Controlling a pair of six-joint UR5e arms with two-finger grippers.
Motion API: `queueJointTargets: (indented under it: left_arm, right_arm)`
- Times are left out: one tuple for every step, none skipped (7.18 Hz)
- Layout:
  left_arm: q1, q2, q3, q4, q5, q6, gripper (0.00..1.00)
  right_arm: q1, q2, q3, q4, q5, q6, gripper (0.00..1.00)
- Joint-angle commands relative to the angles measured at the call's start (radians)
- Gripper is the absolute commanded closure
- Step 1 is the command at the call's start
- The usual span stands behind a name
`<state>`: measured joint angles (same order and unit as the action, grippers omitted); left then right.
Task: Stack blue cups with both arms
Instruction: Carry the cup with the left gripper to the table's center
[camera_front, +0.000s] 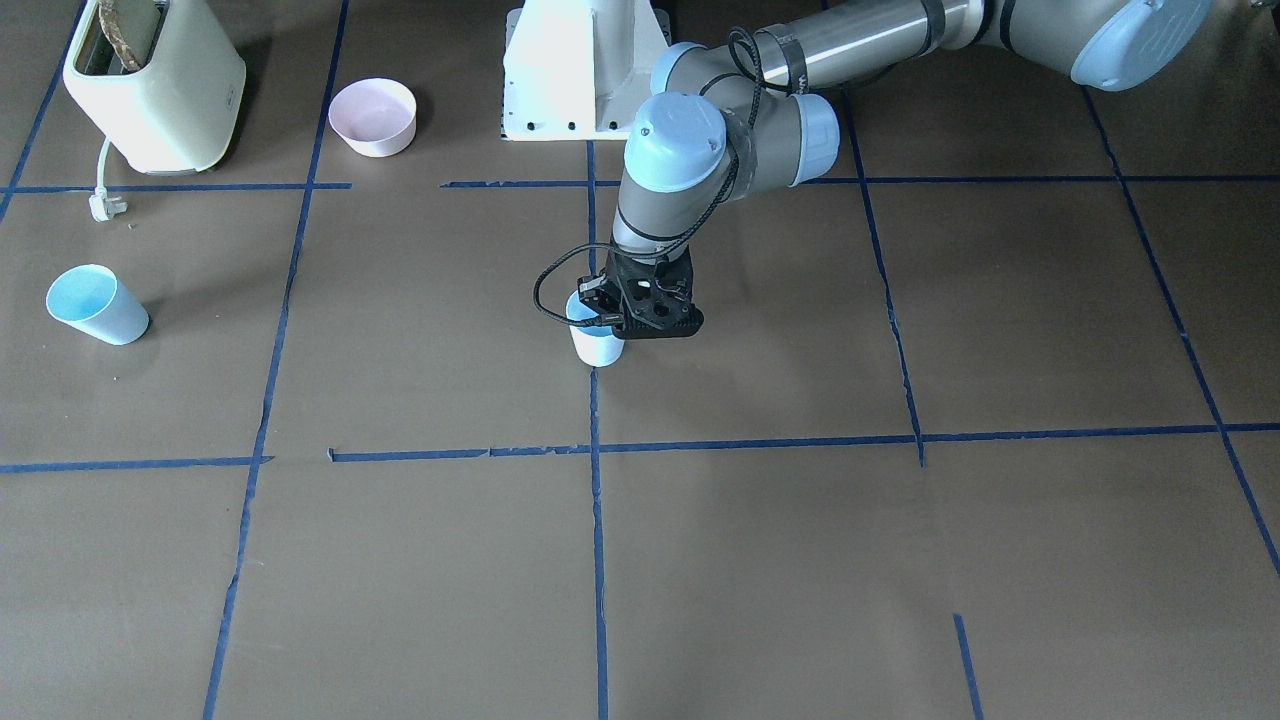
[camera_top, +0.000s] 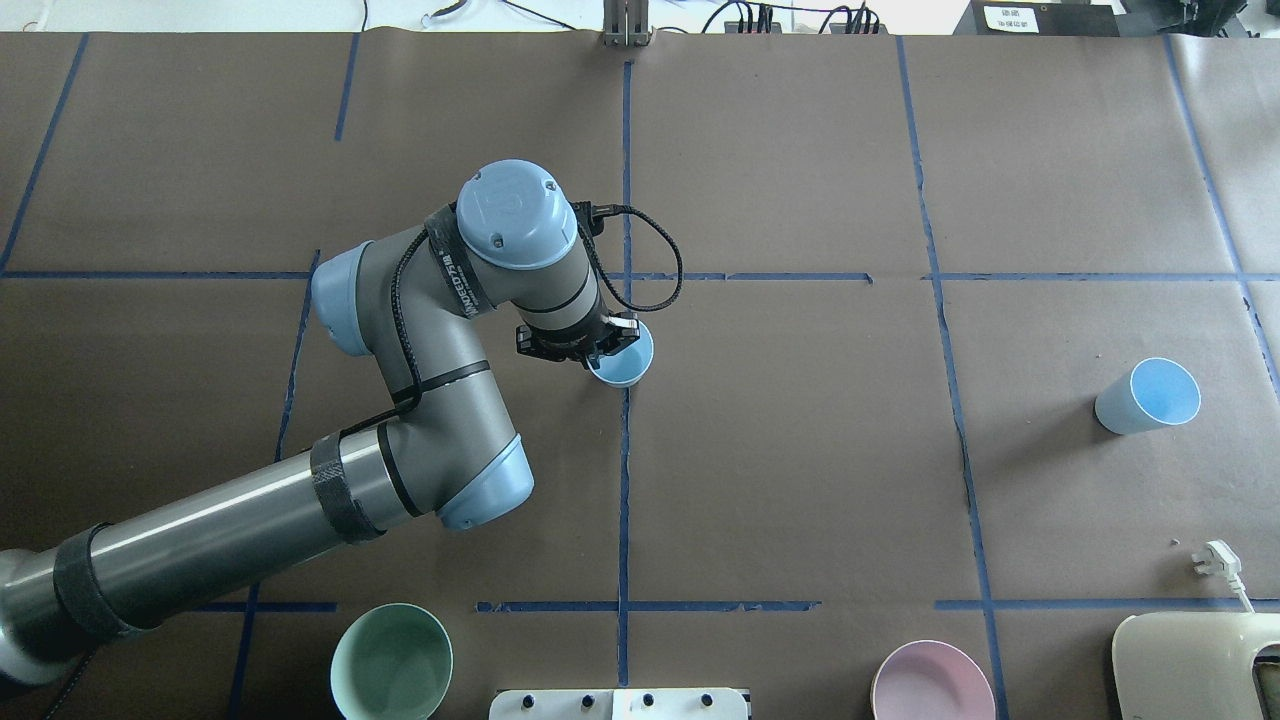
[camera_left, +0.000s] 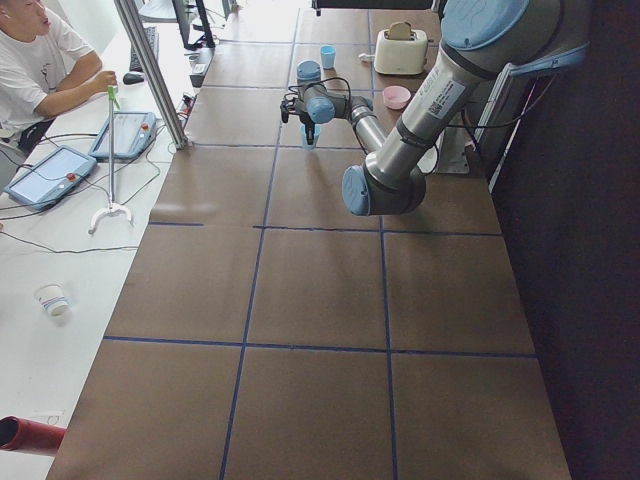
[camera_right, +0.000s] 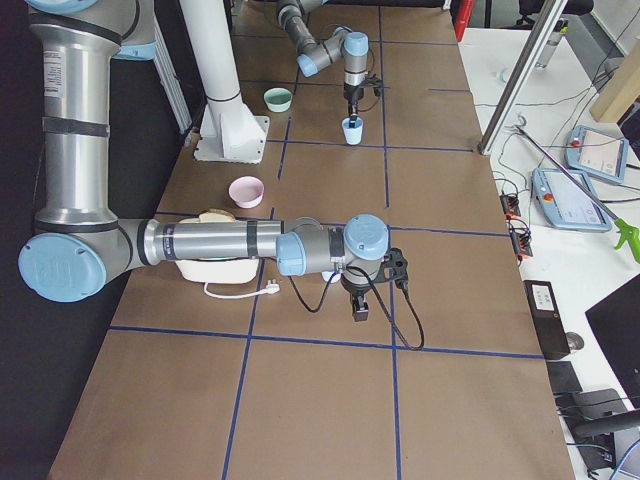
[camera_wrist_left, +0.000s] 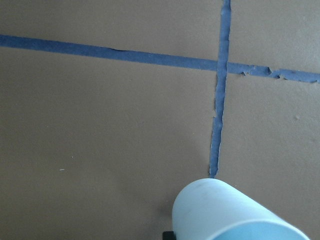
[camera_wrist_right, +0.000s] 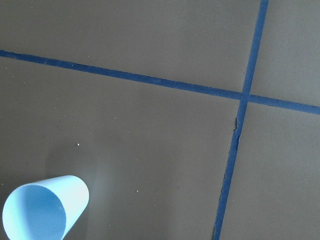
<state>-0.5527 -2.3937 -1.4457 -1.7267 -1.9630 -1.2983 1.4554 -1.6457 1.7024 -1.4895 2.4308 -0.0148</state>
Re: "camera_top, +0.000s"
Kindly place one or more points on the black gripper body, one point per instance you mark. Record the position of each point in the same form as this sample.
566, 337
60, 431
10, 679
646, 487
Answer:
572, 347

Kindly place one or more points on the light blue cup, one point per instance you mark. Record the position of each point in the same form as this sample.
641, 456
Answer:
1157, 393
625, 368

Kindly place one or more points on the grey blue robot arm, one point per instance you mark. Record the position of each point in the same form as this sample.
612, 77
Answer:
444, 446

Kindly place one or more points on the green bowl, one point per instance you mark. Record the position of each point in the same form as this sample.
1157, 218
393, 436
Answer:
394, 662

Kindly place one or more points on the pink bowl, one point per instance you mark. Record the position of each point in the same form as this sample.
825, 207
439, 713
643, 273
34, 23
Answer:
930, 680

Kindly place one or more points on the black box with label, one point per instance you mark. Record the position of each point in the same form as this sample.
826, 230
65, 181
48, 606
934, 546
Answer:
1038, 18

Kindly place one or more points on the white power plug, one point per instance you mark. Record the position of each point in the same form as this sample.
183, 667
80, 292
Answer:
1216, 558

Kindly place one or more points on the cream toaster with bread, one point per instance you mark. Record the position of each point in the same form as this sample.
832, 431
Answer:
1196, 665

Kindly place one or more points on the aluminium frame post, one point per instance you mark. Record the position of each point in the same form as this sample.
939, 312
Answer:
626, 23

